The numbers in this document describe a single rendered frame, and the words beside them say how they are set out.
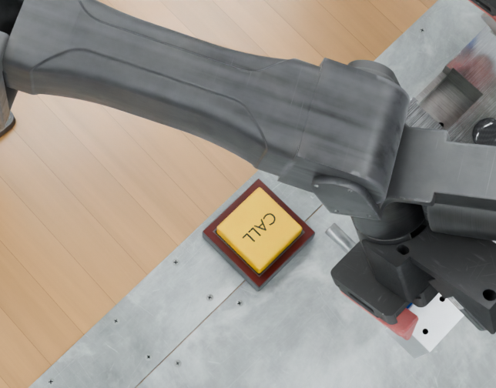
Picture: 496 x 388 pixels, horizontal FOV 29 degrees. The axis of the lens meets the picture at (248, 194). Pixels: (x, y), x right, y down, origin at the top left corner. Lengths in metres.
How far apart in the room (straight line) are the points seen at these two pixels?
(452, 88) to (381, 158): 0.40
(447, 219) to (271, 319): 0.35
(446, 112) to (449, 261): 0.32
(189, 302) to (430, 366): 0.24
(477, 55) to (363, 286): 0.33
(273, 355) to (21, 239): 0.27
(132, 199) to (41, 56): 0.43
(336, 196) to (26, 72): 0.20
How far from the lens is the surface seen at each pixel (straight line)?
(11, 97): 0.65
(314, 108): 0.58
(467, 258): 0.67
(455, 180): 0.62
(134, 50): 0.57
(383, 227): 0.67
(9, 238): 0.99
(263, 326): 0.95
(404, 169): 0.63
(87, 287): 0.97
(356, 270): 0.74
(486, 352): 0.98
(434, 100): 0.97
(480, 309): 0.66
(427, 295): 0.73
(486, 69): 0.97
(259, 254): 0.93
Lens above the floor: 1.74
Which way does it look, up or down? 73 degrees down
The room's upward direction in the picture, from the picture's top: 7 degrees clockwise
